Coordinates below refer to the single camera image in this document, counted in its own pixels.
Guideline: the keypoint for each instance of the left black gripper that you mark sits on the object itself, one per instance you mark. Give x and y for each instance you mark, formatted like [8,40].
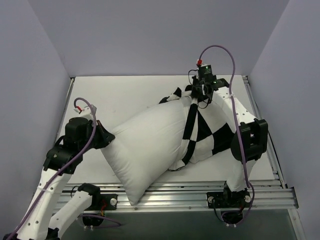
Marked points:
[104,136]

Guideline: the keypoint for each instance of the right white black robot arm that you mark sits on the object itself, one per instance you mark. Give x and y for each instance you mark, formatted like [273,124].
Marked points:
[232,125]

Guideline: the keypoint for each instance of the right side aluminium rail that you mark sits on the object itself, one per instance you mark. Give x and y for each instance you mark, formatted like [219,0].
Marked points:
[265,135]

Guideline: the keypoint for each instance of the aluminium front rail frame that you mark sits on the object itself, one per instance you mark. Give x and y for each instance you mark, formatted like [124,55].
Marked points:
[185,195]

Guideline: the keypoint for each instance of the left side aluminium rail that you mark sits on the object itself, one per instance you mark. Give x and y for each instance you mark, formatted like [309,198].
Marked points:
[68,95]

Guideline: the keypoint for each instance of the white pillow insert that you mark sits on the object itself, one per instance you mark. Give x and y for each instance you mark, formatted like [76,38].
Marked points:
[147,145]

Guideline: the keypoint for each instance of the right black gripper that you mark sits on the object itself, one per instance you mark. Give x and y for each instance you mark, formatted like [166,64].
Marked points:
[200,88]

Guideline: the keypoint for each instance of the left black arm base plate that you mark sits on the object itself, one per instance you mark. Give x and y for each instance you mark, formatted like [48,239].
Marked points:
[104,202]

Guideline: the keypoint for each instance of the aluminium rail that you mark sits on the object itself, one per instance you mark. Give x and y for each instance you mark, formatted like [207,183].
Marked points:
[68,95]
[265,135]

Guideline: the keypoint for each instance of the black white checkered pillowcase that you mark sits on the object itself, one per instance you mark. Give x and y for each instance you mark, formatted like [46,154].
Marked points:
[206,132]

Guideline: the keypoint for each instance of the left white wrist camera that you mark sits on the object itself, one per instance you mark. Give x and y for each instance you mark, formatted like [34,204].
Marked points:
[87,112]

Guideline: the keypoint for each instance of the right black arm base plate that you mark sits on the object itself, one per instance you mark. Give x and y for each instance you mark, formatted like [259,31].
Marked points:
[220,200]

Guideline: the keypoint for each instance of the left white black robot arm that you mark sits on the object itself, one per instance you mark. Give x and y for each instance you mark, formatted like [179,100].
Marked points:
[39,222]

